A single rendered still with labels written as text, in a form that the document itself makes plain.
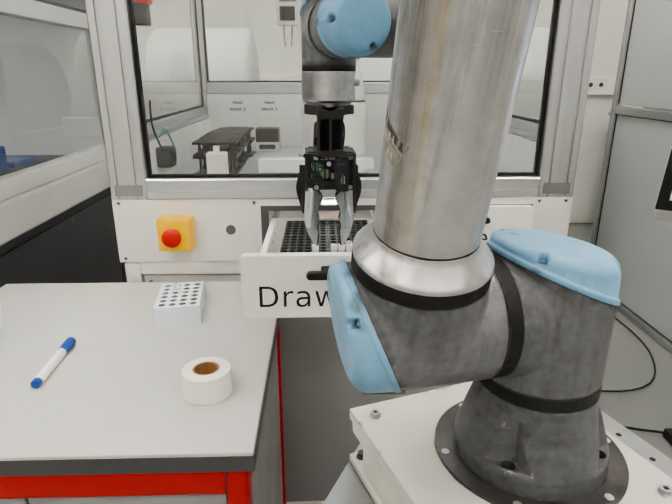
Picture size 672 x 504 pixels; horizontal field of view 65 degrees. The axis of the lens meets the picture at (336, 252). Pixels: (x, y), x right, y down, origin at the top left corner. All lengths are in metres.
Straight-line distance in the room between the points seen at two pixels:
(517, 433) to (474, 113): 0.31
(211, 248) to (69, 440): 0.58
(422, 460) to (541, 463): 0.12
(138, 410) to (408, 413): 0.38
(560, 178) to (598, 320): 0.80
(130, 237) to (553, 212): 0.95
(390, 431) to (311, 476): 0.94
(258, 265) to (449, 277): 0.51
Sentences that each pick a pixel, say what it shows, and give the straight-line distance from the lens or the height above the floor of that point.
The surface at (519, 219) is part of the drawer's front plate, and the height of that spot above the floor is 0.90.
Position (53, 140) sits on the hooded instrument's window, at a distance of 1.85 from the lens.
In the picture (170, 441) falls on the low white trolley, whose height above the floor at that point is 0.76.
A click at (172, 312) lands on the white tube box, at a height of 0.79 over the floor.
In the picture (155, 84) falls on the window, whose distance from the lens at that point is 1.22.
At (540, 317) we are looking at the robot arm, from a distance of 0.47.
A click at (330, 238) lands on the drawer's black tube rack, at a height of 0.90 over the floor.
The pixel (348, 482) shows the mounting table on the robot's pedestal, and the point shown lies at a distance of 0.67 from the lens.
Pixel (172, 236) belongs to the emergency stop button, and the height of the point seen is 0.88.
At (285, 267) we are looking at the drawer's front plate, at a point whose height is 0.91.
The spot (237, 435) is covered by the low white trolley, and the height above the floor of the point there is 0.76.
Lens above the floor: 1.21
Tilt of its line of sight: 19 degrees down
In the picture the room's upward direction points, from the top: straight up
